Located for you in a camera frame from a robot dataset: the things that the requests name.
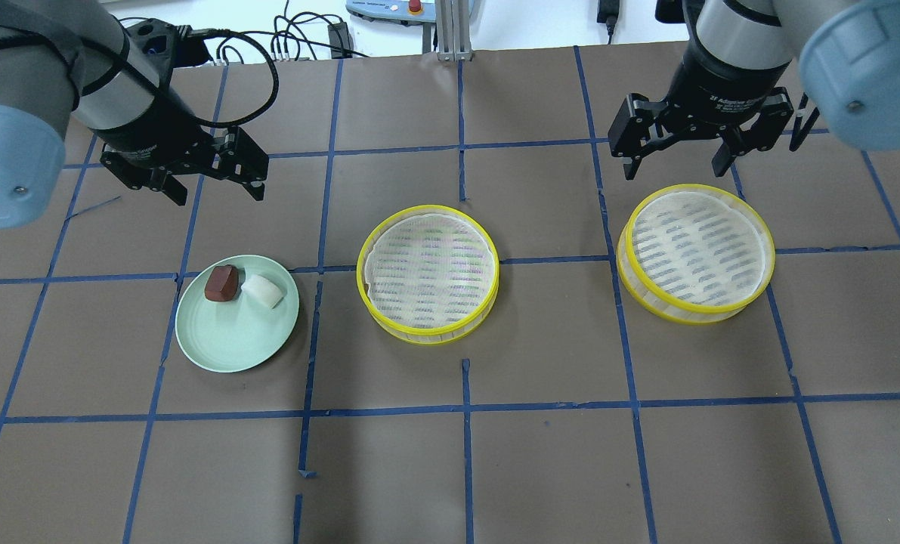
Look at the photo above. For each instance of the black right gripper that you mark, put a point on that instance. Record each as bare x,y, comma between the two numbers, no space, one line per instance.
724,89

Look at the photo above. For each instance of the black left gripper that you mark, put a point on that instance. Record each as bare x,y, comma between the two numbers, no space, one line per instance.
151,130

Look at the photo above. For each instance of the yellow steamer tray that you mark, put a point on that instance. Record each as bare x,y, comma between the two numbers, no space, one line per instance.
694,254
428,275

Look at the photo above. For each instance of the white bun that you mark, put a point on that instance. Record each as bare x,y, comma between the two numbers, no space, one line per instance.
261,290

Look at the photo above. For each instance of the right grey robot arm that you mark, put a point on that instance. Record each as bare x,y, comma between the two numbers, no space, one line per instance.
751,67

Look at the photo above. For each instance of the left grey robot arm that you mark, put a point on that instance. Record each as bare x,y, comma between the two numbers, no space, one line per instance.
63,60

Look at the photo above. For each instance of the brown bun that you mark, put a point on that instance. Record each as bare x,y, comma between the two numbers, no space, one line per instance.
222,284

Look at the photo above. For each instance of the black power adapter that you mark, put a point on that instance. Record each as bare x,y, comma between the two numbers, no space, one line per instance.
608,14

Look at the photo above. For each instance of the light green round plate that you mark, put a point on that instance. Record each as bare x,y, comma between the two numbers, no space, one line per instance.
240,334

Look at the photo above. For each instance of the teach pendant tablet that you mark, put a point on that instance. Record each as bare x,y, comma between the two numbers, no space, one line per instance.
396,12

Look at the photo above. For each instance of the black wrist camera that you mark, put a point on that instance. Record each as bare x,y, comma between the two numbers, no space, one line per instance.
168,45

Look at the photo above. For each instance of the aluminium frame post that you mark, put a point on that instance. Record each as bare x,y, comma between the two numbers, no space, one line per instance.
453,24

